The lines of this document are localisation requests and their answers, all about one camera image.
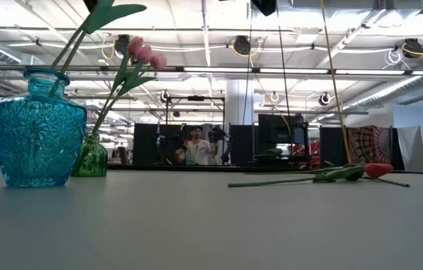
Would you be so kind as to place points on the black computer monitor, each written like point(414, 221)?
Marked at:
point(273, 129)

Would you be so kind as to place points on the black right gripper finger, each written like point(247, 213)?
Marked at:
point(266, 6)

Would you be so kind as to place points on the black aluminium table frame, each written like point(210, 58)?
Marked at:
point(196, 168)

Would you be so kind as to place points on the red tool cabinet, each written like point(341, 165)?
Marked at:
point(314, 152)

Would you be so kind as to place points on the grey metal crossbar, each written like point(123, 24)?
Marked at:
point(95, 68)

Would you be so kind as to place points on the green glass vase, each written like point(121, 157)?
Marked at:
point(95, 161)

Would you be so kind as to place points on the black partition panel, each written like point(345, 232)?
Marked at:
point(144, 146)
point(239, 146)
point(331, 146)

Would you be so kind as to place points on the patterned red tapestry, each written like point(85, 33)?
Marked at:
point(369, 142)

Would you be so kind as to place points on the black metal gantry frame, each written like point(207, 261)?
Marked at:
point(196, 98)

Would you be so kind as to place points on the white hanging cloth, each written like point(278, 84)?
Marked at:
point(421, 146)

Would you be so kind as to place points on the person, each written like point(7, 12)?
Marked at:
point(196, 150)

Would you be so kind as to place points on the blue cut-glass vase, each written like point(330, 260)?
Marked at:
point(39, 142)

